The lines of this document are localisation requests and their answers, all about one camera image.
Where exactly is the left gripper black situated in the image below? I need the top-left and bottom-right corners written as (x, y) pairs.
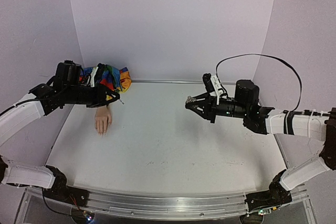
top-left (65, 82), bottom-right (121, 108)

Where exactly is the glitter nail polish bottle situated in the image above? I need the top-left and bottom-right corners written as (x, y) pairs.
top-left (185, 96), bottom-right (197, 104)

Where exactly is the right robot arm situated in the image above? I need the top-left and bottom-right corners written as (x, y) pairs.
top-left (185, 74), bottom-right (335, 215)

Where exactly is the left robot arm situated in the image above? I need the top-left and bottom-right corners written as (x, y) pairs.
top-left (1, 60), bottom-right (123, 201)

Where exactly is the colourful patchwork sleeve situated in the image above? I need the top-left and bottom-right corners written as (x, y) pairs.
top-left (79, 63), bottom-right (132, 93)

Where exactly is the mannequin hand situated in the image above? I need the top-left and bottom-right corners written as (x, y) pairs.
top-left (94, 106), bottom-right (112, 136)

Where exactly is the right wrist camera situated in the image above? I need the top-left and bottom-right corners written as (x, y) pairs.
top-left (202, 73), bottom-right (228, 105)

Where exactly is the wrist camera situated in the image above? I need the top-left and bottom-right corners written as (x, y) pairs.
top-left (88, 65), bottom-right (104, 87)
top-left (202, 73), bottom-right (228, 105)

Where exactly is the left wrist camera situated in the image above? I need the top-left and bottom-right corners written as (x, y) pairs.
top-left (88, 65), bottom-right (104, 87)

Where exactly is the black right camera cable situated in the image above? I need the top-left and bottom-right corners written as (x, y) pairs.
top-left (215, 54), bottom-right (302, 112)

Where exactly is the aluminium front rail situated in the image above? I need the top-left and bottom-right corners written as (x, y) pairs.
top-left (23, 179), bottom-right (308, 219)

